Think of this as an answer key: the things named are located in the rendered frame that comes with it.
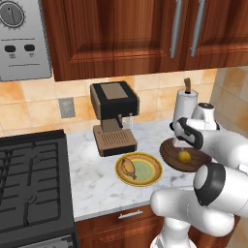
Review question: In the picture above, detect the grey drawer handle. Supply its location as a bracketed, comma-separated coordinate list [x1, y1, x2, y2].
[117, 209, 144, 220]

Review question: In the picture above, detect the brown chicken drumstick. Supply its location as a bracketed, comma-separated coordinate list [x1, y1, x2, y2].
[120, 157, 139, 181]

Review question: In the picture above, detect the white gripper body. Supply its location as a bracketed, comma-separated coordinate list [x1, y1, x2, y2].
[172, 135, 196, 151]

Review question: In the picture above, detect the brown round wooden board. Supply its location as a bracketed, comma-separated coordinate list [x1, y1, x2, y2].
[159, 137, 213, 173]

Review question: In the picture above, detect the grey wall socket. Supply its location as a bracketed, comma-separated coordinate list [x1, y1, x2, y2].
[58, 97, 77, 119]

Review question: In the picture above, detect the yellow green round plate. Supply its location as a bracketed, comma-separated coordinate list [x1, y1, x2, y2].
[114, 151, 164, 188]

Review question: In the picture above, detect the narrow brown wooden cupboard door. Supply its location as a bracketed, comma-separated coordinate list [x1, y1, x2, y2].
[181, 0, 248, 72]

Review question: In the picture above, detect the brown wooden drawer front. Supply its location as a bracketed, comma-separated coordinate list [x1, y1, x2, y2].
[75, 203, 166, 248]

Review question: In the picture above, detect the black gas hob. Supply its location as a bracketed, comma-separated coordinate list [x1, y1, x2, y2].
[0, 129, 80, 248]

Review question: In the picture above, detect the grey microwave oven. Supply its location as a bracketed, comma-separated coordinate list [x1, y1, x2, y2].
[0, 0, 53, 82]

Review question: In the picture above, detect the grey cupboard door handle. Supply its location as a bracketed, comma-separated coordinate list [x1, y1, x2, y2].
[170, 0, 184, 59]
[190, 0, 207, 58]

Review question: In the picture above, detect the wide brown wooden cupboard door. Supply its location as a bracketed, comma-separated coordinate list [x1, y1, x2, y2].
[41, 0, 186, 82]

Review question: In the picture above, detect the black brown coffee machine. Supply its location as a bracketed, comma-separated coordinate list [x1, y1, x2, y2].
[89, 80, 141, 158]

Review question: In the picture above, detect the yellow lemon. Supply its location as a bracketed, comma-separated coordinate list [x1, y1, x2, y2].
[178, 150, 192, 164]

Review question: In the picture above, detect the white paper towel holder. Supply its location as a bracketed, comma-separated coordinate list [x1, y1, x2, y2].
[171, 77, 199, 130]

